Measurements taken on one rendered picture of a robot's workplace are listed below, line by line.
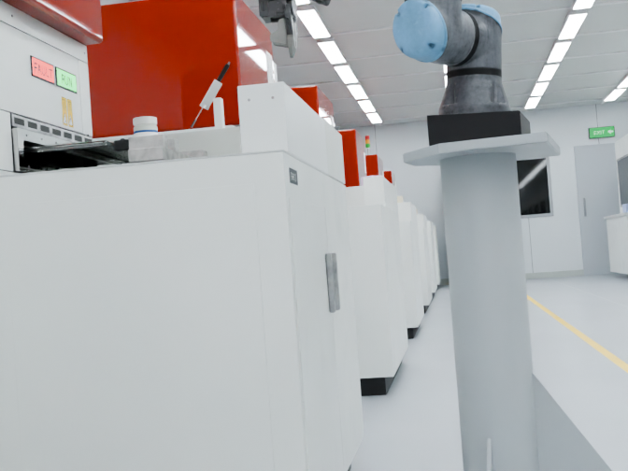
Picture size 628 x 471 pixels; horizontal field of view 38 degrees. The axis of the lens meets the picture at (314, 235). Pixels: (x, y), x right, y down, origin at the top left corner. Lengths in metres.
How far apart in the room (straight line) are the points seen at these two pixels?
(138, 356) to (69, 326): 0.15
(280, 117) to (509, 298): 0.59
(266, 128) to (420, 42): 0.35
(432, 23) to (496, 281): 0.53
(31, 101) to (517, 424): 1.29
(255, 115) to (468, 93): 0.45
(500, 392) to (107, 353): 0.79
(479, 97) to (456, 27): 0.16
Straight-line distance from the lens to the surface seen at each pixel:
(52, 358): 1.86
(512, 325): 1.90
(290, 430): 1.74
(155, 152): 2.03
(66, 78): 2.38
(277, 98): 1.79
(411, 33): 1.85
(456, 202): 1.90
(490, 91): 1.93
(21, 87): 2.15
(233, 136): 2.37
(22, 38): 2.20
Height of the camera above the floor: 0.61
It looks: 1 degrees up
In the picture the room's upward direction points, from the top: 4 degrees counter-clockwise
